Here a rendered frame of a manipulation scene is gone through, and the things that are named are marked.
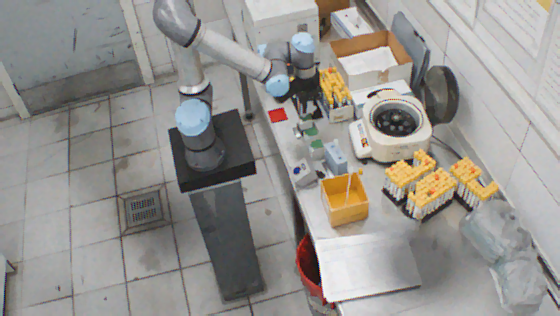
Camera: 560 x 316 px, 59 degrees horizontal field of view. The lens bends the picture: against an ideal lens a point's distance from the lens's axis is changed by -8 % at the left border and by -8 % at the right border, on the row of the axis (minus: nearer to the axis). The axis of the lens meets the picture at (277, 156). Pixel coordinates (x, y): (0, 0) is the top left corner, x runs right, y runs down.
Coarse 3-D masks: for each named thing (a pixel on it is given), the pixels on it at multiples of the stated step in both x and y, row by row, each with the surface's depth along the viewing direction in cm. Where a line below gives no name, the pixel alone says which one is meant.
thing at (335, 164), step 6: (330, 144) 190; (330, 150) 188; (330, 156) 188; (336, 156) 186; (342, 156) 186; (324, 162) 196; (330, 162) 191; (336, 162) 184; (342, 162) 184; (330, 168) 193; (336, 168) 186; (342, 168) 187; (330, 174) 192; (336, 174) 189; (342, 174) 189
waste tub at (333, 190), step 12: (324, 180) 180; (336, 180) 181; (348, 180) 183; (360, 180) 178; (324, 192) 177; (336, 192) 186; (348, 192) 187; (360, 192) 181; (324, 204) 182; (336, 204) 184; (348, 204) 183; (360, 204) 172; (336, 216) 174; (348, 216) 176; (360, 216) 178
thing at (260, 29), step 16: (256, 0) 220; (272, 0) 219; (288, 0) 218; (304, 0) 217; (256, 16) 212; (272, 16) 212; (288, 16) 214; (304, 16) 216; (256, 32) 215; (272, 32) 217; (288, 32) 219; (304, 32) 221; (256, 48) 224; (288, 64) 229
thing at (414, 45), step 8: (400, 16) 224; (392, 24) 234; (400, 24) 225; (408, 24) 217; (392, 32) 234; (400, 32) 226; (408, 32) 219; (416, 32) 212; (400, 40) 227; (408, 40) 220; (416, 40) 212; (424, 40) 208; (408, 48) 221; (416, 48) 213; (424, 48) 206; (416, 56) 214; (424, 56) 208; (416, 64) 215; (424, 64) 211; (416, 72) 216; (416, 80) 216; (416, 88) 219
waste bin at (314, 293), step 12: (300, 252) 225; (312, 252) 231; (300, 264) 221; (312, 264) 233; (300, 276) 220; (312, 276) 237; (312, 288) 215; (312, 300) 231; (324, 300) 214; (312, 312) 246; (324, 312) 232; (336, 312) 228
